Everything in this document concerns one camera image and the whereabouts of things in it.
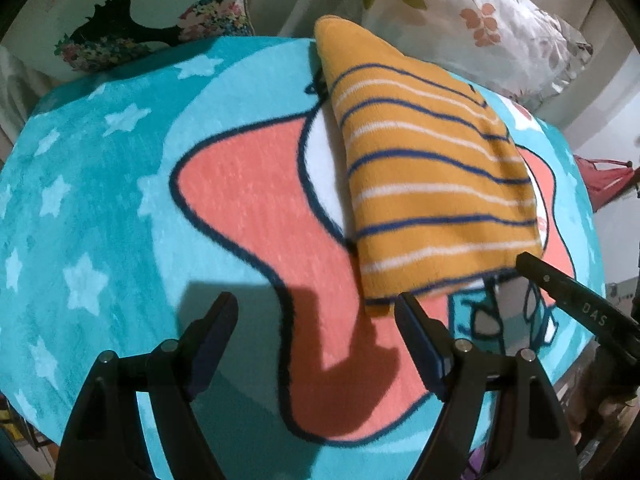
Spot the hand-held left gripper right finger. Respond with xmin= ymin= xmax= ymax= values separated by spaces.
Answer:
xmin=394 ymin=292 xmax=581 ymax=480

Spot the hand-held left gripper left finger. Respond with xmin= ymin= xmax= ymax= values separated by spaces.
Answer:
xmin=54 ymin=291 xmax=239 ymax=480

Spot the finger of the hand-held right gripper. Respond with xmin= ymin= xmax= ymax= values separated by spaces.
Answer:
xmin=515 ymin=252 xmax=640 ymax=357

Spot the orange striped small garment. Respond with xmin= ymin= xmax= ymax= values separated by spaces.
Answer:
xmin=314 ymin=14 xmax=546 ymax=319

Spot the teal star printed blanket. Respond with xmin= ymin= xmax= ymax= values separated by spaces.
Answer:
xmin=0 ymin=35 xmax=608 ymax=480

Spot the white leaf printed pillow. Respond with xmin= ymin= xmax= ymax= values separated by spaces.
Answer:
xmin=360 ymin=0 xmax=596 ymax=112

